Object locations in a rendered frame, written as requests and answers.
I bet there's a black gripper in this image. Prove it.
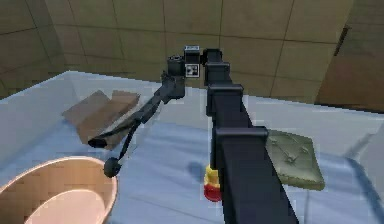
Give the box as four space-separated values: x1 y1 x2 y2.
87 54 187 150

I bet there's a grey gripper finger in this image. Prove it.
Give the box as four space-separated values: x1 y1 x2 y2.
103 97 168 179

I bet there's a pink round bowl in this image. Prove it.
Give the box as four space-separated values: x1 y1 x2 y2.
0 155 119 224

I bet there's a pale blue bed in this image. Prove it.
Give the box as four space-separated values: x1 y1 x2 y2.
0 70 384 224

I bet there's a brown pillow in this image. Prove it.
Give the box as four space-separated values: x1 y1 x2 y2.
61 89 112 128
77 90 141 151

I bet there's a red and yellow small object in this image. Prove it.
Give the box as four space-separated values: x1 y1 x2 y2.
202 163 223 203

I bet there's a green square cushion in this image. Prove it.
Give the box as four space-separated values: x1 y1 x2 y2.
264 128 326 192

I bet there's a brown door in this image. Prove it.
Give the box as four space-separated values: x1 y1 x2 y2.
314 0 384 114

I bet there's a black door handle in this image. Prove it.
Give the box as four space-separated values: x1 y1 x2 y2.
333 25 350 57

